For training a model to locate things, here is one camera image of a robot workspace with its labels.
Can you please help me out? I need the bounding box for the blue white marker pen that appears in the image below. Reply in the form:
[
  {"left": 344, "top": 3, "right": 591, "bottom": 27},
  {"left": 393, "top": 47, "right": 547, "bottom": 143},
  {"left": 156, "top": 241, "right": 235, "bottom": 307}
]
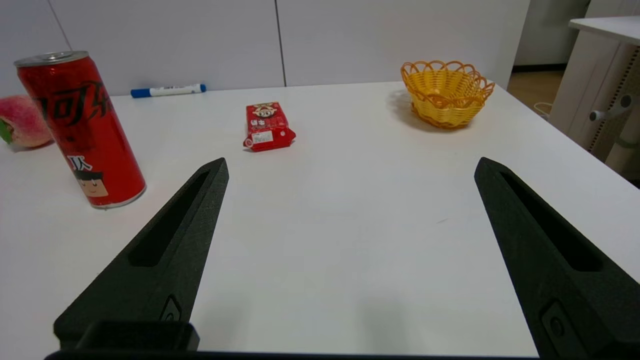
[{"left": 130, "top": 83, "right": 207, "bottom": 99}]

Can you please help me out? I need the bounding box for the pink peach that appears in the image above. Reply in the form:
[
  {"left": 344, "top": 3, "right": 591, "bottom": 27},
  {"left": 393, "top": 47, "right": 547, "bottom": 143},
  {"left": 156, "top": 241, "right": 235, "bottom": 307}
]
[{"left": 0, "top": 95, "right": 54, "bottom": 149}]

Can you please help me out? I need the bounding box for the white desk crank handle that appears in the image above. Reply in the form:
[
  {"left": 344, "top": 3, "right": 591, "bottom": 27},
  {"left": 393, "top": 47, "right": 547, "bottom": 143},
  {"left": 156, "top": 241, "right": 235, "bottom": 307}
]
[{"left": 589, "top": 94, "right": 634, "bottom": 123}]

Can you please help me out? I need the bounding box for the white desk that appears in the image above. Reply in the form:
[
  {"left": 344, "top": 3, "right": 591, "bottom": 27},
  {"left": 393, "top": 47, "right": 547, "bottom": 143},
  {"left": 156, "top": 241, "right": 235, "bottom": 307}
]
[{"left": 549, "top": 15, "right": 640, "bottom": 182}]

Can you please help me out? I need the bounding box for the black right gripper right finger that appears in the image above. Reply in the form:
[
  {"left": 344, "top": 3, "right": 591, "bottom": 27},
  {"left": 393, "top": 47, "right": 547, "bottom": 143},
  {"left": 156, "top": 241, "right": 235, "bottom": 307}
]
[{"left": 474, "top": 157, "right": 640, "bottom": 360}]

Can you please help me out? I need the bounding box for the yellow woven basket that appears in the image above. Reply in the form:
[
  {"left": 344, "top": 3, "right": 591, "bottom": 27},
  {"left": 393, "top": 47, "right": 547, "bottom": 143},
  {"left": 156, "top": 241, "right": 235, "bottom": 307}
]
[{"left": 400, "top": 60, "right": 496, "bottom": 130}]

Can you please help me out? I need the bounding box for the red cola can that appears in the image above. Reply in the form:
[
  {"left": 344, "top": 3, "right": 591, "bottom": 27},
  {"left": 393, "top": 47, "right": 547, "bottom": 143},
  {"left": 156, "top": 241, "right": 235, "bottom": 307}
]
[{"left": 14, "top": 50, "right": 147, "bottom": 209}]

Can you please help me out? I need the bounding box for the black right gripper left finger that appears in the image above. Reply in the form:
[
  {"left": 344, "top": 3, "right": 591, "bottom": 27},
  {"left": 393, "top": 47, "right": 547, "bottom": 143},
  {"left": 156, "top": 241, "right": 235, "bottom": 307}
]
[{"left": 53, "top": 158, "right": 230, "bottom": 349}]

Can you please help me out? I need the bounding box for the red snack packet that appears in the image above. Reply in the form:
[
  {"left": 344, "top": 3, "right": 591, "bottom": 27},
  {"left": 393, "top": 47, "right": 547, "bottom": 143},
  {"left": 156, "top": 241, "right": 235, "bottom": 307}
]
[{"left": 243, "top": 102, "right": 297, "bottom": 153}]

